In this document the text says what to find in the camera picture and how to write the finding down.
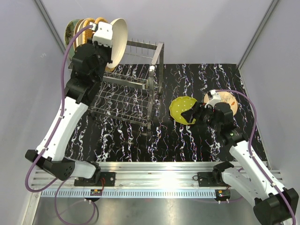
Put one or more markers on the cream round plate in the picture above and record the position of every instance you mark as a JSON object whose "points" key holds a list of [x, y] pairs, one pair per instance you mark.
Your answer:
{"points": [[119, 42]]}

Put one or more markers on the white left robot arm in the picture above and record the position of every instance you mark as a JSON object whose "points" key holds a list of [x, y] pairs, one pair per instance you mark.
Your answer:
{"points": [[49, 155]]}

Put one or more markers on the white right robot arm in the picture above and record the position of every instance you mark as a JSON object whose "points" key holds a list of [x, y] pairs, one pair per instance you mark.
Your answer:
{"points": [[272, 202]]}

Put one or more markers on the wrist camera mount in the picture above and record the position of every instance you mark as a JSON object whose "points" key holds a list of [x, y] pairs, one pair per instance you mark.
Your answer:
{"points": [[211, 98], [103, 34]]}

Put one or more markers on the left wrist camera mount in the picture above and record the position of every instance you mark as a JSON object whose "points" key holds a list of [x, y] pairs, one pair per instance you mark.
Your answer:
{"points": [[103, 34]]}

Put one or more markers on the wooden plate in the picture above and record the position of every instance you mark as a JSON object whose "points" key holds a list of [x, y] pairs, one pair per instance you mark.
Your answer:
{"points": [[87, 33]]}

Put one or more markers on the black marble pattern mat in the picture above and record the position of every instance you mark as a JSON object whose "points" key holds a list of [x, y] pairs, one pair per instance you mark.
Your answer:
{"points": [[104, 139]]}

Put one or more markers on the stainless steel dish rack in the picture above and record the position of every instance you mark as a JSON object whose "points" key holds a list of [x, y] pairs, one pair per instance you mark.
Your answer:
{"points": [[129, 91]]}

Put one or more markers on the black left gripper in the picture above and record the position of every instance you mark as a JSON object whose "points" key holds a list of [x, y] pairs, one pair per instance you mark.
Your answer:
{"points": [[106, 48]]}

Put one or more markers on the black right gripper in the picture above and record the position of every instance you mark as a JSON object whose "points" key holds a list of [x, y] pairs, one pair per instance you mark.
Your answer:
{"points": [[200, 109]]}

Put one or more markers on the mint green flower plate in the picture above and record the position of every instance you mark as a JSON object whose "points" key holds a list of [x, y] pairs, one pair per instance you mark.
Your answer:
{"points": [[69, 31]]}

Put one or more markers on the aluminium mounting rail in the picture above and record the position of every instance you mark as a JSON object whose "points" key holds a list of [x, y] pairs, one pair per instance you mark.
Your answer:
{"points": [[148, 180]]}

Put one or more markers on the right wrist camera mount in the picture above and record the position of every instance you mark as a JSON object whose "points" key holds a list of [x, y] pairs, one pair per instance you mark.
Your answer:
{"points": [[211, 98]]}

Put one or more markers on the yellow green plate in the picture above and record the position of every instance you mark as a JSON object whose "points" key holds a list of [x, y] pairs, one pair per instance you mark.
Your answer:
{"points": [[179, 106]]}

